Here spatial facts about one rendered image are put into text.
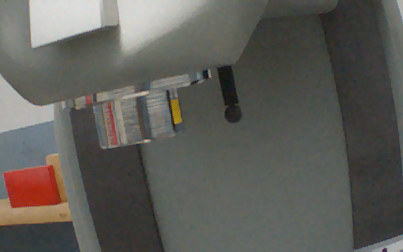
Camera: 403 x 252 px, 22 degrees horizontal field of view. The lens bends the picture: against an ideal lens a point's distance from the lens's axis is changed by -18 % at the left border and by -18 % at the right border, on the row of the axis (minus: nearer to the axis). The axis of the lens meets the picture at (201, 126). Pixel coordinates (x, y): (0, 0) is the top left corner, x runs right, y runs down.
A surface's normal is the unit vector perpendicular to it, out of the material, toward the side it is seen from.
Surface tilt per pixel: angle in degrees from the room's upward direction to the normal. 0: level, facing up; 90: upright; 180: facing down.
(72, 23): 90
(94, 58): 111
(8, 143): 90
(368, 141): 90
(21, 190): 90
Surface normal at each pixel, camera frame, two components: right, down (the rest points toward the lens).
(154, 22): 0.16, 0.26
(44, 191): -0.21, 0.09
